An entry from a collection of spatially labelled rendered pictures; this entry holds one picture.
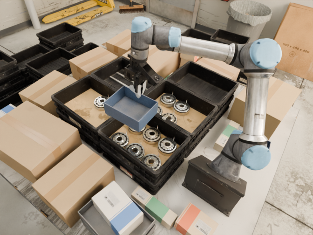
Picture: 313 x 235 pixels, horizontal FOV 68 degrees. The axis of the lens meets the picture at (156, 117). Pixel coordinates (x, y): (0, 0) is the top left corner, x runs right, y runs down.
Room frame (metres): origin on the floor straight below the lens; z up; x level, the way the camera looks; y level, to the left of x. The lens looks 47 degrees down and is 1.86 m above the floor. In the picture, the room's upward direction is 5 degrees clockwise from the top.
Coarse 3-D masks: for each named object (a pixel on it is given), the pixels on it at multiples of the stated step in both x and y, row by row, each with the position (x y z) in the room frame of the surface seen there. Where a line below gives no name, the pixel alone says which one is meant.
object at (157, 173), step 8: (112, 120) 0.83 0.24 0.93; (176, 128) 0.81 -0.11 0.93; (104, 136) 0.72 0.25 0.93; (112, 144) 0.68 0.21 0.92; (184, 144) 0.71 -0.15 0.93; (128, 152) 0.63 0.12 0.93; (176, 152) 0.65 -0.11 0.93; (136, 160) 0.59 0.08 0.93; (168, 160) 0.61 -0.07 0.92; (144, 168) 0.56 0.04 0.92; (160, 168) 0.56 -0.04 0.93
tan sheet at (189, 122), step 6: (162, 108) 1.06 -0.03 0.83; (168, 108) 1.06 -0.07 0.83; (174, 114) 1.01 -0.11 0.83; (192, 114) 1.03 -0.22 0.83; (198, 114) 1.03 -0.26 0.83; (180, 120) 0.97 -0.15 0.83; (186, 120) 0.97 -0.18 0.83; (192, 120) 0.97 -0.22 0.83; (198, 120) 0.98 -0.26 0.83; (180, 126) 0.92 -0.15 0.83; (186, 126) 0.92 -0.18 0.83; (192, 126) 0.92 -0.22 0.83
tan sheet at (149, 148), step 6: (126, 126) 0.88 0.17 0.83; (132, 138) 0.80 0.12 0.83; (138, 138) 0.80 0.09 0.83; (144, 144) 0.76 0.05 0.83; (156, 144) 0.77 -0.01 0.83; (150, 150) 0.73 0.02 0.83; (156, 150) 0.73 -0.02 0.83; (162, 156) 0.69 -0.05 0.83; (168, 156) 0.70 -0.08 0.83; (162, 162) 0.66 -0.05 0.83
